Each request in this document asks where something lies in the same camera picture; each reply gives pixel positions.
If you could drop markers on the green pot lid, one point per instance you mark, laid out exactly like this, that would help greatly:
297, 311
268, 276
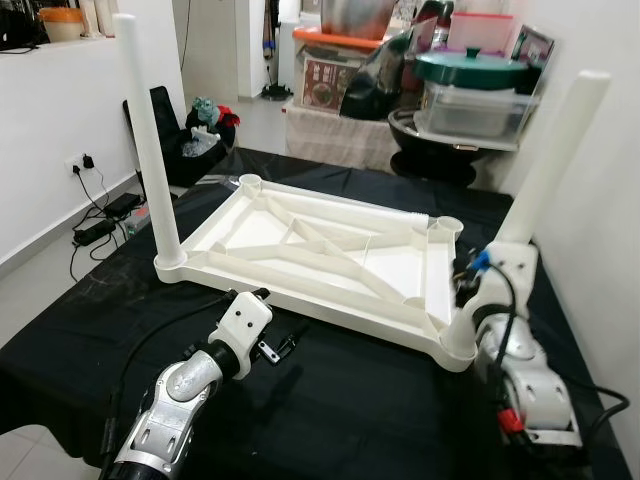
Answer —
472, 68

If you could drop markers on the orange lidded storage box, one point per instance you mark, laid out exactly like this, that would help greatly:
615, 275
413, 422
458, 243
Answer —
325, 75

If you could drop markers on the black tablecloth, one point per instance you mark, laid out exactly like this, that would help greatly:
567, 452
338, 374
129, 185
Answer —
350, 420

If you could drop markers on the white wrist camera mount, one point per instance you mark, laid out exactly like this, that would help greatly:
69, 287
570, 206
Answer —
505, 270
245, 320

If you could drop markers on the black plastic bag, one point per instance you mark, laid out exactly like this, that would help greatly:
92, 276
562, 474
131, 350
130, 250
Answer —
380, 85

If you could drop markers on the beige container orange lid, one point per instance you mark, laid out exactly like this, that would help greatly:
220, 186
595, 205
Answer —
62, 25

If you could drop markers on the black floor stand base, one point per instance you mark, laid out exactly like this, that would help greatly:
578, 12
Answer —
275, 92

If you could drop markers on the steel pot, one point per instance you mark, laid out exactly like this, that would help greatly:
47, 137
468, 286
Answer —
355, 15

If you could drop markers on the grey printed box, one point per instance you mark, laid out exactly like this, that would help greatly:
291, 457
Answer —
535, 48

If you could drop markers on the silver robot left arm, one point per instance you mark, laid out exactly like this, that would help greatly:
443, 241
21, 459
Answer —
175, 400

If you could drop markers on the white bottle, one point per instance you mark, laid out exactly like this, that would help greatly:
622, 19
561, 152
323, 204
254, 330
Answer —
100, 15

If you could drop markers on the pink box red lid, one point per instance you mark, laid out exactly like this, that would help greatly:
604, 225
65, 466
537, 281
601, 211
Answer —
482, 32

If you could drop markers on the black kitchen appliance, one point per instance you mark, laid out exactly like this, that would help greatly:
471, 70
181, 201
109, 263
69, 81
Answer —
15, 25

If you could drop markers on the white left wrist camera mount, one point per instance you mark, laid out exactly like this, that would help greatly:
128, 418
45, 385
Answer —
245, 320

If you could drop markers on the black wall plug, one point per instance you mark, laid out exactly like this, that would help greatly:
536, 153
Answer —
85, 163

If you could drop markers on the red cloth item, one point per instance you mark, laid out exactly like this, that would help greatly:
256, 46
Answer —
228, 115

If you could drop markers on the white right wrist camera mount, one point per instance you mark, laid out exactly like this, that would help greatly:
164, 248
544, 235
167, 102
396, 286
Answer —
505, 270

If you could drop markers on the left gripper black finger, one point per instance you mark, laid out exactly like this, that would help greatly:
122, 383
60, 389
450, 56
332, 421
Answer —
258, 294
290, 340

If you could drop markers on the clear plastic bag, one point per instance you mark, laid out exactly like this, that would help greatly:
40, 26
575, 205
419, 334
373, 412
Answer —
200, 143

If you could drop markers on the white plastic children table top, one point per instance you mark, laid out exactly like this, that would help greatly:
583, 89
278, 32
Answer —
300, 255

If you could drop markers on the clear plastic storage box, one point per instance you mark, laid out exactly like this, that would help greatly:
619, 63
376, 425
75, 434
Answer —
470, 110

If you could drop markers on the beige cloth covered stand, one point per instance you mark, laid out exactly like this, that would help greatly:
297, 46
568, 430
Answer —
335, 140

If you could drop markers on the black wok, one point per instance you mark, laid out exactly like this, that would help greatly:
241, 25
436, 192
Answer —
435, 155

